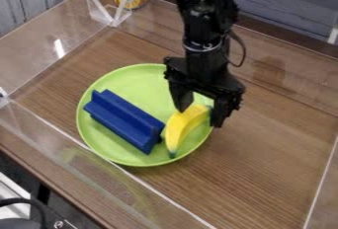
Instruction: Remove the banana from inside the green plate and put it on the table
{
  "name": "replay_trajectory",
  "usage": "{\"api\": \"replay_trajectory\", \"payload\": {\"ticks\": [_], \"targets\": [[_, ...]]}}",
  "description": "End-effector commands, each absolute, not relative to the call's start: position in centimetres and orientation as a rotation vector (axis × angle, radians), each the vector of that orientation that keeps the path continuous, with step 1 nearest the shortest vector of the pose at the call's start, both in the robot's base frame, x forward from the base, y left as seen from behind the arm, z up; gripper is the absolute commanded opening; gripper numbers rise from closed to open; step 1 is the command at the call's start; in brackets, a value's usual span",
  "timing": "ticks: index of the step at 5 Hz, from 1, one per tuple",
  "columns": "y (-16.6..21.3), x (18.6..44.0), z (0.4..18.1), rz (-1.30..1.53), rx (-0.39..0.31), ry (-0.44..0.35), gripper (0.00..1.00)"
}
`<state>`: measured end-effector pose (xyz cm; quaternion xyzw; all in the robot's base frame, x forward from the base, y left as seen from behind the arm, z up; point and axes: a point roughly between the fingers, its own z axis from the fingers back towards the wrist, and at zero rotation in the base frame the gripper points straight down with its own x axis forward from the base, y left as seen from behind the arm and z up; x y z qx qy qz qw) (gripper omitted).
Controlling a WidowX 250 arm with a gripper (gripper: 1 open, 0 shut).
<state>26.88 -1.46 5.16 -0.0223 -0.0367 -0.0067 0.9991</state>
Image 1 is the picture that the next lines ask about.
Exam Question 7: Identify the clear acrylic tray walls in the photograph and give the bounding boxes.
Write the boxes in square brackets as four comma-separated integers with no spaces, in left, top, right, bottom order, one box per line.
[0,0,338,229]

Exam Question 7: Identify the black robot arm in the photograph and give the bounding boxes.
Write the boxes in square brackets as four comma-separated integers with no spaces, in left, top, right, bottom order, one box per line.
[164,0,246,127]

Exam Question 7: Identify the black cable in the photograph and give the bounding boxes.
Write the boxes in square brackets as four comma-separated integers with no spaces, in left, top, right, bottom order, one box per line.
[0,196,47,229]

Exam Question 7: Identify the black device with knob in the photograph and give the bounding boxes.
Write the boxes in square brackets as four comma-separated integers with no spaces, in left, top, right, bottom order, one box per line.
[28,196,80,229]

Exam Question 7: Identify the blue plastic block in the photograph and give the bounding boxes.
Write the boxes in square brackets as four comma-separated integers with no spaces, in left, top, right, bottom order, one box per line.
[83,90,166,154]

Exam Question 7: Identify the yellow toy banana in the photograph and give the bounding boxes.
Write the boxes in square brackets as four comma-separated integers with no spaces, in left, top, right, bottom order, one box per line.
[166,105,211,158]

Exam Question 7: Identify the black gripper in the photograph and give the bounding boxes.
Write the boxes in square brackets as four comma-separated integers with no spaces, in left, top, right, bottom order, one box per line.
[164,56,246,128]

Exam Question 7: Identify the green round plate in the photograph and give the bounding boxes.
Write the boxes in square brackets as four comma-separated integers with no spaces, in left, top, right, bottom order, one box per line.
[75,63,213,167]

